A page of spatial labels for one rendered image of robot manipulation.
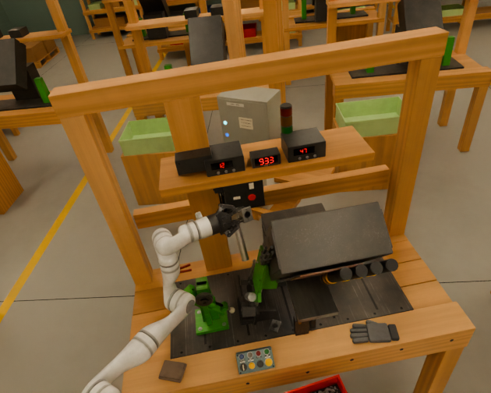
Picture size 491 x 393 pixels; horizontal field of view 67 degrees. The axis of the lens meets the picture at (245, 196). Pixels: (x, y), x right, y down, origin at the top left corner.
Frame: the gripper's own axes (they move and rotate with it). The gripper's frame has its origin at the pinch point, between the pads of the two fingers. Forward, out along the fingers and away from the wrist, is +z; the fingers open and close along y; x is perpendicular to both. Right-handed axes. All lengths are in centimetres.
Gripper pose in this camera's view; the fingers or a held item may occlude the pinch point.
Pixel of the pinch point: (241, 214)
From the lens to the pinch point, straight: 141.6
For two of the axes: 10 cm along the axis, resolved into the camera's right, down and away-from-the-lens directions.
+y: -2.1, -9.4, -2.6
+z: 8.8, -2.9, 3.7
